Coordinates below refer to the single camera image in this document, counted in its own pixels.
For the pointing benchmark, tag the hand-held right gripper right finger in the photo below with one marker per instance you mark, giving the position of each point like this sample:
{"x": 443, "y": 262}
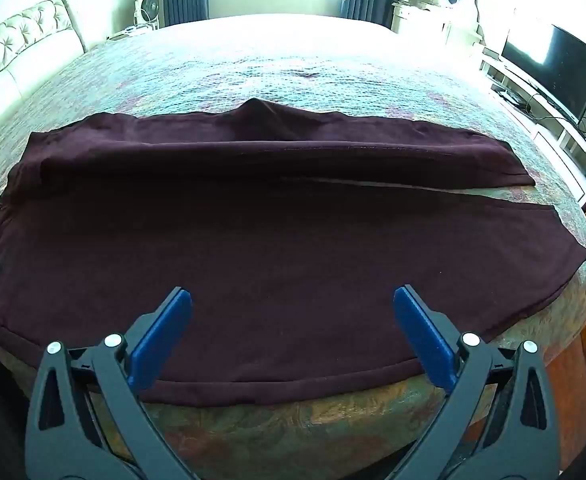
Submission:
{"x": 420, "y": 332}

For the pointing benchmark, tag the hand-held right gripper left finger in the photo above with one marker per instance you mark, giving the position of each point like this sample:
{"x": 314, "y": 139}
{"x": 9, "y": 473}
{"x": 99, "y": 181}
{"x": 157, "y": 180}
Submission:
{"x": 165, "y": 332}

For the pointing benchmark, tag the dark maroon pants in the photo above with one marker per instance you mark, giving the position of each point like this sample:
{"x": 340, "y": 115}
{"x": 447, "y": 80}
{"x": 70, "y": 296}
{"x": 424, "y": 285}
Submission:
{"x": 273, "y": 240}

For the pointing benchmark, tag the cream tufted headboard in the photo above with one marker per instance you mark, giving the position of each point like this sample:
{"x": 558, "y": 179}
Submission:
{"x": 18, "y": 45}

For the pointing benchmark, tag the white television stand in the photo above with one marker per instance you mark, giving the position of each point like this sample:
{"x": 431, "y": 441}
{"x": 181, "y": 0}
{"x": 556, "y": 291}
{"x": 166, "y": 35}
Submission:
{"x": 548, "y": 115}

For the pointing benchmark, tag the floral bedspread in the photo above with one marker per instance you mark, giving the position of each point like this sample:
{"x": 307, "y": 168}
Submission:
{"x": 273, "y": 60}

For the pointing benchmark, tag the black television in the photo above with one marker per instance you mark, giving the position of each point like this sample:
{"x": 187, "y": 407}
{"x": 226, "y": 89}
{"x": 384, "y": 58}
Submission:
{"x": 558, "y": 70}

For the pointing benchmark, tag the white fan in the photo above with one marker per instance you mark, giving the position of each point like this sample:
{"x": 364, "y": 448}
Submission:
{"x": 149, "y": 9}

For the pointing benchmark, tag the white vanity with oval mirror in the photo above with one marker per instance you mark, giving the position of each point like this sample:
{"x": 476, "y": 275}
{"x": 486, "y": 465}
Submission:
{"x": 440, "y": 10}

